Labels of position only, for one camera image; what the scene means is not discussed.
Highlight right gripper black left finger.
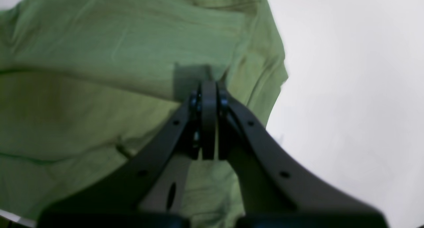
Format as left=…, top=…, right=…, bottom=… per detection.
left=37, top=82, right=210, bottom=228

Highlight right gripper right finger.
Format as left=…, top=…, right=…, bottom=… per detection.
left=209, top=82, right=388, bottom=228

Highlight olive green t-shirt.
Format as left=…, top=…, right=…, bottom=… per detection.
left=0, top=0, right=288, bottom=221

